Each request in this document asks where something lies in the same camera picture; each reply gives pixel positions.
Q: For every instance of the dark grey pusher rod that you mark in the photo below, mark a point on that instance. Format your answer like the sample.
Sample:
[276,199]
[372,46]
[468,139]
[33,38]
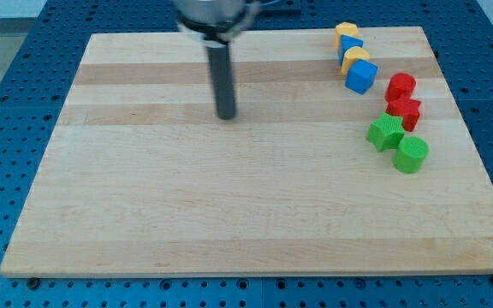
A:
[222,79]

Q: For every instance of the green star block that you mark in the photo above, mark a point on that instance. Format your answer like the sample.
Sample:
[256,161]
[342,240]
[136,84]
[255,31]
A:
[386,132]

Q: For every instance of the red circle block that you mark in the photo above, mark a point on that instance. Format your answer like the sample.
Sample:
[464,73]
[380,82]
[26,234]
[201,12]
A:
[400,84]

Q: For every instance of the red star block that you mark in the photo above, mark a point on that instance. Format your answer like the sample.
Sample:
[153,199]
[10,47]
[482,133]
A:
[408,109]

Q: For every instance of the blue block upper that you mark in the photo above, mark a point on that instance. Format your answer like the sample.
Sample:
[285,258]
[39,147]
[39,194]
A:
[346,43]

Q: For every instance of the yellow hexagon block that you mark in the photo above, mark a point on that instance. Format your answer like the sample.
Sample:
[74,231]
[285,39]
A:
[344,28]

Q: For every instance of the yellow cylinder block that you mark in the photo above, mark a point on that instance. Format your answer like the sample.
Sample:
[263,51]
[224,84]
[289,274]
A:
[351,56]

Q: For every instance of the blue cube block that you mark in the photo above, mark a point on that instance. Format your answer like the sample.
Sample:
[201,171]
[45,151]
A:
[361,76]

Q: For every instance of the wooden board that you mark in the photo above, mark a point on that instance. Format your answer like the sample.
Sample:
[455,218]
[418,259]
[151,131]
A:
[141,179]

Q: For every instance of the blue perforated table plate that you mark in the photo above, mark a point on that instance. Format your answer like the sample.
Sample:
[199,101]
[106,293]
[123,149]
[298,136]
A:
[35,86]

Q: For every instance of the green cylinder block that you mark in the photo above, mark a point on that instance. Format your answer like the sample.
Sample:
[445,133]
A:
[411,154]

